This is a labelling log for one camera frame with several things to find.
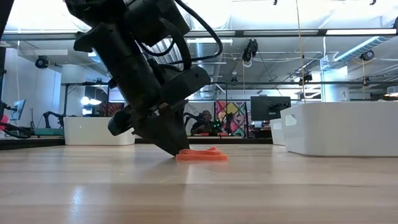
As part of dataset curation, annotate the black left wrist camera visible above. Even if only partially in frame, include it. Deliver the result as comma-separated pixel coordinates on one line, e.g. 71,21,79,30
160,65,213,105

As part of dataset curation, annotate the black arm base cable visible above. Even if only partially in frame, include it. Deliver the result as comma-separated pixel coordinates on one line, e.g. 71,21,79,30
0,121,34,139

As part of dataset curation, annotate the black ceiling spotlight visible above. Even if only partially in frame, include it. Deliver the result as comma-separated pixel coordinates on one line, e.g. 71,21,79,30
298,72,314,87
359,49,376,62
34,55,50,70
241,38,259,68

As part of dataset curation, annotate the white ceiling duct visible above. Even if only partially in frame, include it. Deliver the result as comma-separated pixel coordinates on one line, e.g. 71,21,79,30
322,35,391,71

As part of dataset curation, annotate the silver ventilation duct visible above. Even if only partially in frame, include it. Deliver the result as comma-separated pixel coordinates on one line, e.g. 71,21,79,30
190,0,233,98

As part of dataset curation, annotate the black left wrist camera cable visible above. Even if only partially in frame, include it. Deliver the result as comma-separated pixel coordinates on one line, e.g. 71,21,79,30
136,0,224,73

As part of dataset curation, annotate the black aluminium rig frame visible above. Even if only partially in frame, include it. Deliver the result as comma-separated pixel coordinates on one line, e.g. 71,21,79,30
0,29,398,151

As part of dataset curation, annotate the white plastic basket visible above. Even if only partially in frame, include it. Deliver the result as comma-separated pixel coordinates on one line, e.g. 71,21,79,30
63,116,136,146
279,101,398,157
269,118,286,146

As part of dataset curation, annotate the black metal rack frame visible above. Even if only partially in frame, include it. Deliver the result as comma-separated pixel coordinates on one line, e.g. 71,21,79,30
61,80,398,139

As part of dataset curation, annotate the person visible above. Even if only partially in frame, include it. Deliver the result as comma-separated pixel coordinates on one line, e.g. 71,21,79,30
189,110,220,137

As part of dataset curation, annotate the black computer monitor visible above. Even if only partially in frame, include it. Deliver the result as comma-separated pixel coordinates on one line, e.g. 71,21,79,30
249,95,292,122

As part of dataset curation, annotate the colourful geometric cloth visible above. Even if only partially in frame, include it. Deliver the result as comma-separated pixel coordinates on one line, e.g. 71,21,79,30
214,100,250,138

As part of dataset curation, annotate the teal work table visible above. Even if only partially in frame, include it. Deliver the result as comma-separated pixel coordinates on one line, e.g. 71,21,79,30
33,125,65,137

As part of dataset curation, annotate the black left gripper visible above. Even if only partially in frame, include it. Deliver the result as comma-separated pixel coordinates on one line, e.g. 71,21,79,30
73,22,191,156

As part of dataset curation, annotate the small tilted monitor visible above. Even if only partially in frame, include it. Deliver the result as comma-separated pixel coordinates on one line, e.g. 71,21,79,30
11,99,27,121

